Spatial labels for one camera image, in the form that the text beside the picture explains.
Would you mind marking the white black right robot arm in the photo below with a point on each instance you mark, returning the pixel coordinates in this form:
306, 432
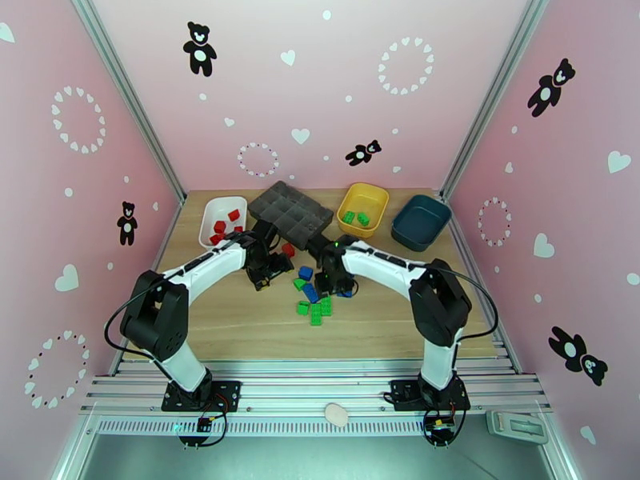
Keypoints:
380, 266

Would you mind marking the beige oval pad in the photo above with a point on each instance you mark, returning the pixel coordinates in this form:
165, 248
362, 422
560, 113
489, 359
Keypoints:
336, 414

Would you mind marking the black bear wall sticker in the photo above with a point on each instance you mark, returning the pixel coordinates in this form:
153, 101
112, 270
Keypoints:
361, 154
127, 226
200, 54
547, 93
572, 349

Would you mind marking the dark teal plastic container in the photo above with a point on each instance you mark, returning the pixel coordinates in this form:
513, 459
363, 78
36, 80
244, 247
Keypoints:
420, 221

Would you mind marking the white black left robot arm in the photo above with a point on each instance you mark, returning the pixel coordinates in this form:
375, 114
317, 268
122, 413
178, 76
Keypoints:
210, 266

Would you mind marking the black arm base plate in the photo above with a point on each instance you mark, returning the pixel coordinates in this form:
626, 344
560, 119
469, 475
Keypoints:
400, 391
227, 391

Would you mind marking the long green lego brick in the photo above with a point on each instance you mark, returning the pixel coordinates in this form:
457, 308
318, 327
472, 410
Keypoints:
316, 314
326, 306

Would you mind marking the aluminium front rails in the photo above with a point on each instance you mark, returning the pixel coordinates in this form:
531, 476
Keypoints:
310, 388

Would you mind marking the white plastic container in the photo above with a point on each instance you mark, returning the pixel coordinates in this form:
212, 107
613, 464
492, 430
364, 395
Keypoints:
215, 208

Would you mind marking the aluminium frame post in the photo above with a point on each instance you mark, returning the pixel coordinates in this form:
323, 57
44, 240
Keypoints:
128, 88
496, 88

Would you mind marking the aluminium side rail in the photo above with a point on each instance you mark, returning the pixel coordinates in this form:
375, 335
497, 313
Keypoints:
487, 303

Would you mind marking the yellow plastic container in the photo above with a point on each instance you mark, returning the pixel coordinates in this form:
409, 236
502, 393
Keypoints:
370, 198

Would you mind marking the slotted metal vent strip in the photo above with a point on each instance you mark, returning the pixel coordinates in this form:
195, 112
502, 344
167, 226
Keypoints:
300, 427

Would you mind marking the black connector board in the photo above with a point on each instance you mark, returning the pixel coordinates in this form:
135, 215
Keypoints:
204, 424
440, 428

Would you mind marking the grey plastic latch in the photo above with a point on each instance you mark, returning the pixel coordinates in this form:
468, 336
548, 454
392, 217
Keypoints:
517, 424

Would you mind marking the grey compartment organizer tray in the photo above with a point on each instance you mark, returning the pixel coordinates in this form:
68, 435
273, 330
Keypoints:
290, 208

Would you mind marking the long blue lego brick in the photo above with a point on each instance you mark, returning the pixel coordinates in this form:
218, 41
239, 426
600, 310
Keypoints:
310, 292

